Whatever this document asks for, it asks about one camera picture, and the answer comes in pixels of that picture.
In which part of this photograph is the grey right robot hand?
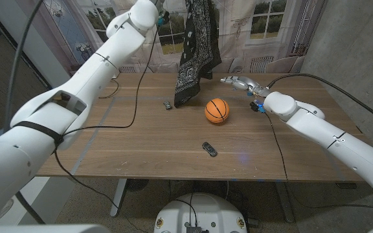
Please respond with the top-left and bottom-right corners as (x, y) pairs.
(220, 75), (271, 98)

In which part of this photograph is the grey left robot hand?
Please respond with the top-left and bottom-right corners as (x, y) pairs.
(155, 0), (171, 20)

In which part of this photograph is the small orange basketball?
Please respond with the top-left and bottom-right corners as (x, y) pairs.
(204, 98), (231, 124)

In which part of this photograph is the black paisley bandana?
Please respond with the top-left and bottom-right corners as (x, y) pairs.
(173, 0), (222, 109)

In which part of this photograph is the small black remote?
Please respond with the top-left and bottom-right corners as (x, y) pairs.
(201, 141), (218, 158)

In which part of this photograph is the printed window backdrop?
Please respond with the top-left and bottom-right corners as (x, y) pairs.
(42, 0), (328, 74)

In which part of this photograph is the grey table leg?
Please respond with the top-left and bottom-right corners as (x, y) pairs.
(275, 181), (295, 223)

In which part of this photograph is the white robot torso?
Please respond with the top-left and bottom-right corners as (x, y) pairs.
(153, 192), (248, 233)

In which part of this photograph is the black round floor object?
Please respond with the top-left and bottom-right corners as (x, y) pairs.
(124, 179), (150, 192)

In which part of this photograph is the white table leg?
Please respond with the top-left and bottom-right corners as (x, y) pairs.
(109, 178), (128, 217)

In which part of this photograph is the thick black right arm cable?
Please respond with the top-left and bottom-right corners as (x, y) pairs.
(266, 72), (373, 129)

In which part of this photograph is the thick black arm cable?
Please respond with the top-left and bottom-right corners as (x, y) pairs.
(4, 0), (45, 225)
(266, 72), (373, 129)

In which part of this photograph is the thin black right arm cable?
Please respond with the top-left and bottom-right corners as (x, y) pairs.
(261, 109), (373, 213)

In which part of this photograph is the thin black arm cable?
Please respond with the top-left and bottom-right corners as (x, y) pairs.
(261, 109), (373, 213)
(52, 25), (160, 233)

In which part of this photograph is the black power box cable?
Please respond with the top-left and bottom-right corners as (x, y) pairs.
(98, 79), (120, 100)

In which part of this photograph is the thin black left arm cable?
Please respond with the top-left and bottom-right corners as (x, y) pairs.
(52, 25), (160, 233)

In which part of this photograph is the black torso cable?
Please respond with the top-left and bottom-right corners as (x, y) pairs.
(173, 192), (199, 227)

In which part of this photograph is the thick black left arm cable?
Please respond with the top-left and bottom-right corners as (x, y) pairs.
(4, 0), (45, 225)

